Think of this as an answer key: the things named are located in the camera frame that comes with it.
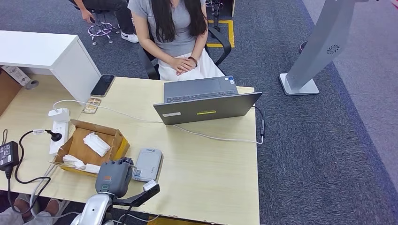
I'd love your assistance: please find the person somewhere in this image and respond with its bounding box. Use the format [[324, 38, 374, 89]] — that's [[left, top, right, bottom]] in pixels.
[[127, 0, 225, 82], [68, 0, 139, 44], [0, 192, 64, 225]]

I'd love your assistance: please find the black camera bracket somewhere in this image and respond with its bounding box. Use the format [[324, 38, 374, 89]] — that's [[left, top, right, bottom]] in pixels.
[[112, 183, 161, 208]]

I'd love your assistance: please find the white power strip cable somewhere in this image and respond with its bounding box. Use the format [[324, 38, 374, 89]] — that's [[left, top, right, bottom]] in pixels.
[[29, 154, 57, 218]]

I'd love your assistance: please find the brown cardboard box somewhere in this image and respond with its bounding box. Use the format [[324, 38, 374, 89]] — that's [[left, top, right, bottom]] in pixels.
[[49, 119, 130, 178]]

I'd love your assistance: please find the white charger plug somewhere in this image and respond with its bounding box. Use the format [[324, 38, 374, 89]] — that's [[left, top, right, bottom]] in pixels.
[[48, 107, 71, 123]]

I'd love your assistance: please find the white sneaker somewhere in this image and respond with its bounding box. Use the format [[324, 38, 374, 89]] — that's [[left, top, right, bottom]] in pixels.
[[120, 30, 139, 44]]

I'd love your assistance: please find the grey kiosk stand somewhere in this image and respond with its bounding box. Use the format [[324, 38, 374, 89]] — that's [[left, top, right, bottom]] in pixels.
[[279, 0, 369, 96]]

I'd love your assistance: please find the person's right hand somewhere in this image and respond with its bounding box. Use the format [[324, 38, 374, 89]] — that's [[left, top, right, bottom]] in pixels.
[[169, 57, 192, 70]]

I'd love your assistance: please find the white power strip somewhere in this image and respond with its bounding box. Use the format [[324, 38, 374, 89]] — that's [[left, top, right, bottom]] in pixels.
[[49, 120, 69, 155]]

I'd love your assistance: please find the black laptop dongle cable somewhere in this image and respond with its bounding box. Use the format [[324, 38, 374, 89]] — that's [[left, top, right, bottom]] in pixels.
[[252, 106, 266, 139]]

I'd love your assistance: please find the person's left hand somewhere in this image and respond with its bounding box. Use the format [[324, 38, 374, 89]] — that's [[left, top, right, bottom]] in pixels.
[[176, 60, 196, 76]]

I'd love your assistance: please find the white desk counter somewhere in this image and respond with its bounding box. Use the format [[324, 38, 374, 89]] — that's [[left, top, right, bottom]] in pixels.
[[0, 30, 102, 106]]

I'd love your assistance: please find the white charging cable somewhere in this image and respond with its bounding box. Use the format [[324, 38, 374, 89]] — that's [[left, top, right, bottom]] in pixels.
[[52, 99, 264, 145]]

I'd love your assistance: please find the chrome stool base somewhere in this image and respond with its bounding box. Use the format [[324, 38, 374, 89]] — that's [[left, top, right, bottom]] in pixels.
[[87, 12, 120, 45]]

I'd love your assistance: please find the black smartphone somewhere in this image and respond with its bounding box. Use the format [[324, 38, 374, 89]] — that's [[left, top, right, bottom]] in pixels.
[[90, 74, 115, 98]]

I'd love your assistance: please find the grey laptop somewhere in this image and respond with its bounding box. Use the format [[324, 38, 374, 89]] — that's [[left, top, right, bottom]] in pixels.
[[153, 75, 263, 126]]

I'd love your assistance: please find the white paper label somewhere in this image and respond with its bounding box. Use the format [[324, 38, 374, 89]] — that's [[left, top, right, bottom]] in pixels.
[[1, 65, 32, 87]]

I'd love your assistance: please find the yellow floor tape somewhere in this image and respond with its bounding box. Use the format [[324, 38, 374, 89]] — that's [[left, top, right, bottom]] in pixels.
[[206, 20, 235, 48]]

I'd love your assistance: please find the black power adapter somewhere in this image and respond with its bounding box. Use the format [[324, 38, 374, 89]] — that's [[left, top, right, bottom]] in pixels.
[[0, 141, 19, 172]]

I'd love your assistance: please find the white floor cable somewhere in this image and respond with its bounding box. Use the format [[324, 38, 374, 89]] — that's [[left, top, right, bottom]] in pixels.
[[51, 211, 162, 225]]

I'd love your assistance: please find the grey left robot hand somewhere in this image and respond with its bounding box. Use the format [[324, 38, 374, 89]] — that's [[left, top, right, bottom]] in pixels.
[[95, 157, 135, 198]]

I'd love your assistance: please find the black power cable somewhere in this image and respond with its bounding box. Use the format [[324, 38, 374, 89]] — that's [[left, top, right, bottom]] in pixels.
[[6, 129, 52, 216]]

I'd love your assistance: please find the black power plug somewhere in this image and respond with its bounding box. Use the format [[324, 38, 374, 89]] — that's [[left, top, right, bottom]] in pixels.
[[46, 129, 63, 143]]

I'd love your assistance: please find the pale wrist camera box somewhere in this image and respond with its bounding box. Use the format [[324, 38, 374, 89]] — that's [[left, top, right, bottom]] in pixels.
[[143, 179, 158, 192]]

